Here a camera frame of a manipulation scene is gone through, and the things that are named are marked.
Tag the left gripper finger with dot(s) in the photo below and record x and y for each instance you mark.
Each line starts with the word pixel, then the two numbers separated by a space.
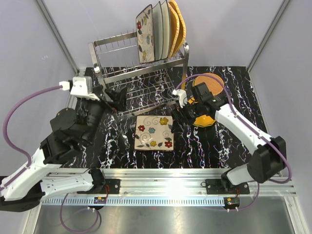
pixel 119 99
pixel 113 95

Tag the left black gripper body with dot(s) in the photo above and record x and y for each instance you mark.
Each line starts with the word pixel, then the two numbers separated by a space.
pixel 94 109

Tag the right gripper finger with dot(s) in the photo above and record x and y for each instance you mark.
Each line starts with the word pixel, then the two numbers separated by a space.
pixel 177 115
pixel 176 128

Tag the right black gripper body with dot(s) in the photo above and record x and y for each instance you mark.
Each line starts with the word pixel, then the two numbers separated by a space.
pixel 190 112

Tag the orange polka dot plate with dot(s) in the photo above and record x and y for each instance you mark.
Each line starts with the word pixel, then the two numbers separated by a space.
pixel 204 121

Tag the floral square plate dark rim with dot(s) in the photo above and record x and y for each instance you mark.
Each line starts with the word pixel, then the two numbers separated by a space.
pixel 153 133

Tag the woven orange rattan plate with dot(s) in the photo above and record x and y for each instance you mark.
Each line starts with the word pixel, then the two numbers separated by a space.
pixel 212 81

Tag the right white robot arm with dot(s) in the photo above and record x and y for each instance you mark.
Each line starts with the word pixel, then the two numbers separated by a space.
pixel 268 153

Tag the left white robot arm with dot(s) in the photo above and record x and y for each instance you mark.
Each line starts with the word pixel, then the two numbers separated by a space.
pixel 26 188

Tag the steel two-tier dish rack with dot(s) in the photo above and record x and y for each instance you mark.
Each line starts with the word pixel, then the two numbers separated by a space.
pixel 149 85

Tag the black marble pattern mat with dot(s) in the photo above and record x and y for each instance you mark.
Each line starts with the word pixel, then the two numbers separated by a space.
pixel 210 147

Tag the rear woven yellow basket plate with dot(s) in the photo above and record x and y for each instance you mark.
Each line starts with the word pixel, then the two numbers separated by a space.
pixel 182 27

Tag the woven yellow basket plate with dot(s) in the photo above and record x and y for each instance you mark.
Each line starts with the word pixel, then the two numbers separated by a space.
pixel 174 26
pixel 182 27

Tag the left small control board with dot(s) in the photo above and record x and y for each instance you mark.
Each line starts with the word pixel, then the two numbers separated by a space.
pixel 100 200

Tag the small control board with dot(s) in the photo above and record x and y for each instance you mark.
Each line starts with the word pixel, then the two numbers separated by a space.
pixel 231 202
pixel 100 200

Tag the right small control board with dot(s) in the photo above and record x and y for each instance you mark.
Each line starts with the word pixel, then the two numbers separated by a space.
pixel 231 202

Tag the grey square plate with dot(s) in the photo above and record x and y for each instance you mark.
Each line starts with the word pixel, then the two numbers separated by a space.
pixel 158 31

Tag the cream square plate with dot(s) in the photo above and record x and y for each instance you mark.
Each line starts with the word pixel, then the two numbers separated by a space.
pixel 166 29

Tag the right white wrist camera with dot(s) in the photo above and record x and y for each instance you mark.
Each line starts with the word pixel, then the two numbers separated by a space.
pixel 182 97

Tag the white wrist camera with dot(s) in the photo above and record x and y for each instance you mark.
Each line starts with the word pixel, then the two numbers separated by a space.
pixel 182 97
pixel 80 87

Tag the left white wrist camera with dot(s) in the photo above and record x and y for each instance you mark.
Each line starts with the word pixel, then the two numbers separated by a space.
pixel 80 87

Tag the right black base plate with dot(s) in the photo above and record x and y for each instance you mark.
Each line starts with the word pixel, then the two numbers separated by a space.
pixel 215 187

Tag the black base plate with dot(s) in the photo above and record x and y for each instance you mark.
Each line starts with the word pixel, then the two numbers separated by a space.
pixel 215 187
pixel 110 186

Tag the slotted cable duct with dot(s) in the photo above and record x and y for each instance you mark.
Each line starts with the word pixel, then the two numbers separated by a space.
pixel 137 201

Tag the aluminium mounting rail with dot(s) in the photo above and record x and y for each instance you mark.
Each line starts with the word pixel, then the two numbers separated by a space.
pixel 169 182

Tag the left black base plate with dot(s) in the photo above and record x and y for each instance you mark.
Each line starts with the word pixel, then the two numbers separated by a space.
pixel 110 186

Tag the left aluminium frame post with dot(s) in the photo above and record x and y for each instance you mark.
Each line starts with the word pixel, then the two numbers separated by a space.
pixel 54 30

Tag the aluminium frame post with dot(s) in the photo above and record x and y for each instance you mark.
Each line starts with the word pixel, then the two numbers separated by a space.
pixel 273 25
pixel 54 30

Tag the right aluminium frame post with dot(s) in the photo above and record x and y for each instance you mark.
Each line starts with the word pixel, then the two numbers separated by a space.
pixel 273 25

